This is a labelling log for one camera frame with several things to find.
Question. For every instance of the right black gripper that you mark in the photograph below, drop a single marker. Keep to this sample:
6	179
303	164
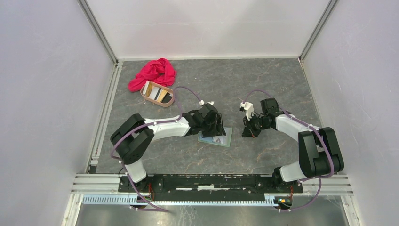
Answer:
248	131

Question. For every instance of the stack of upright cards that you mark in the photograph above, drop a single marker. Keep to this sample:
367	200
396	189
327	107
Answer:
147	89

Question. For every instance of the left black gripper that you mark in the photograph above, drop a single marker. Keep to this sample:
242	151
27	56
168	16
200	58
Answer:
220	129

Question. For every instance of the pink oval card tray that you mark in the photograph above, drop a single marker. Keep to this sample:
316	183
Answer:
167	101

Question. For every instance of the red crumpled cloth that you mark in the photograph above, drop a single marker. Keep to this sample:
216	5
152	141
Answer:
160	71

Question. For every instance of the gold card in tray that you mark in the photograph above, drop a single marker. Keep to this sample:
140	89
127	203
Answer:
158	94

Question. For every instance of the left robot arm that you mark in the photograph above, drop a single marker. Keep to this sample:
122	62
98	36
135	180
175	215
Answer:
132	138

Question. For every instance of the aluminium frame rail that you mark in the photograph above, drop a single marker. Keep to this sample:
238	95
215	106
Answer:
103	189

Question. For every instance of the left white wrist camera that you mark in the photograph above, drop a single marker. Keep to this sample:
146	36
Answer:
208	105

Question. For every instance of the green card holder wallet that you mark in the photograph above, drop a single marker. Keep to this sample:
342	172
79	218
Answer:
208	140

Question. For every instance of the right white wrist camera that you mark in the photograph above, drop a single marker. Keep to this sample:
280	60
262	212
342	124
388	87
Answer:
248	108

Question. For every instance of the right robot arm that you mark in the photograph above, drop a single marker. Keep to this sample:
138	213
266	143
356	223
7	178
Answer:
319	154

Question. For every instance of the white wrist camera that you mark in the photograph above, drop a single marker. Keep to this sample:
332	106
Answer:
248	108
208	105

